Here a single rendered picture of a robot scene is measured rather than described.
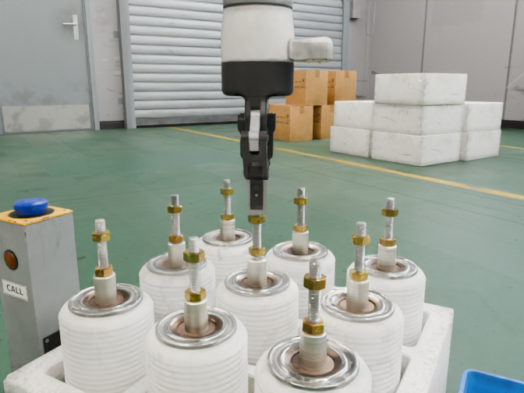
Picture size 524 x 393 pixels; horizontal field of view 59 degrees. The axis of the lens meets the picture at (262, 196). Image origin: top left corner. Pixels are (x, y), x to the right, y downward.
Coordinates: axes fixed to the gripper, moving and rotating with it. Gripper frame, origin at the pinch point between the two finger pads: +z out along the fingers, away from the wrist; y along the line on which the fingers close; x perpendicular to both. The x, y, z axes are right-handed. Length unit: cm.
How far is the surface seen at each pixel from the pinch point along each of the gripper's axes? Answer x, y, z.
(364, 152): 58, -266, 33
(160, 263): -12.6, -5.0, 10.3
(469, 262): 54, -73, 35
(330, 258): 9.3, -8.9, 10.6
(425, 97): 84, -230, -5
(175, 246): -10.4, -4.2, 7.7
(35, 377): -22.4, 8.8, 17.6
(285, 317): 3.3, 3.5, 12.9
